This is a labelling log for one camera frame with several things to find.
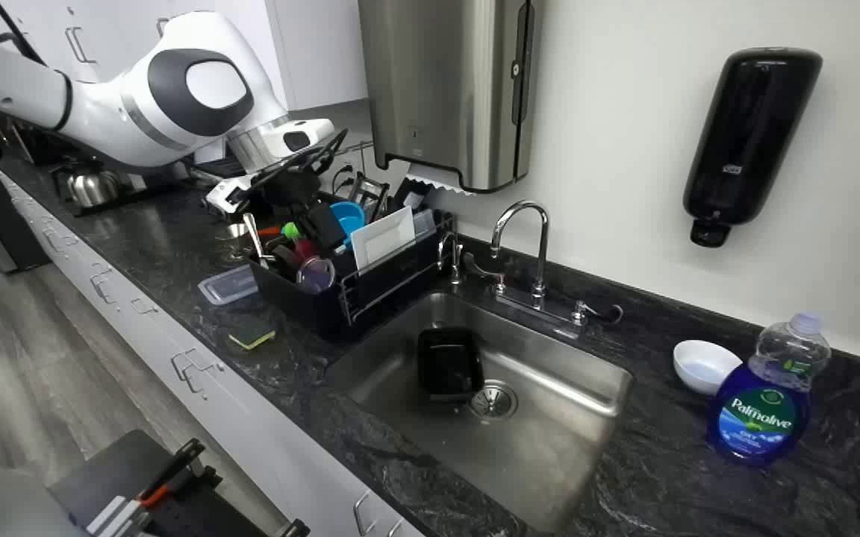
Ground steel paper towel dispenser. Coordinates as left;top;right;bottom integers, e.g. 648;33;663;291
354;0;535;196

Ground blue dish soap bottle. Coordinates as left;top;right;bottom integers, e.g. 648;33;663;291
704;306;832;467

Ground green yellow sponge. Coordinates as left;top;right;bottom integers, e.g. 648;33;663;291
224;320;281;354

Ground chrome faucet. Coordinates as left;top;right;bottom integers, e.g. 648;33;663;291
435;200;626;342

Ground red handled black tool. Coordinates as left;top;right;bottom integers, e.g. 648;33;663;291
84;435;210;537

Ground stainless steel sink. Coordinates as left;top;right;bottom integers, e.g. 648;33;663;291
321;290;637;537

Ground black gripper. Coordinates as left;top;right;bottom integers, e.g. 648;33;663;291
247;124;350;233

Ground sink drain strainer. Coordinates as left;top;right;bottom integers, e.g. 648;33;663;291
469;376;523;420

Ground purple clear cup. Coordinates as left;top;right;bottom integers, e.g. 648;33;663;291
293;253;339;297

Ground white cutting board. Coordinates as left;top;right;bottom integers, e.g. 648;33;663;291
347;203;417;275

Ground black dish rack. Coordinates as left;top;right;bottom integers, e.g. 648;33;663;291
245;196;460;347

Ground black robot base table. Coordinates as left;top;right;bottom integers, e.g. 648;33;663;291
44;426;274;537

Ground clear plastic container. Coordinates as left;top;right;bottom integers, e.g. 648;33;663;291
195;263;263;309

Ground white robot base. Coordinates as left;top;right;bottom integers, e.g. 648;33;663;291
0;463;87;537

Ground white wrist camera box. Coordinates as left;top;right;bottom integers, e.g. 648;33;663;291
202;174;257;217

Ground black wall soap dispenser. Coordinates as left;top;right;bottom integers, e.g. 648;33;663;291
680;44;826;251

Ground small white bowl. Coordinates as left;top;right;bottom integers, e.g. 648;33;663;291
668;338;746;399

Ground white lower cabinets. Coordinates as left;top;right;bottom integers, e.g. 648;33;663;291
0;163;423;537

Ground black container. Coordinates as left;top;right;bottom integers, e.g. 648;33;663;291
416;324;486;406

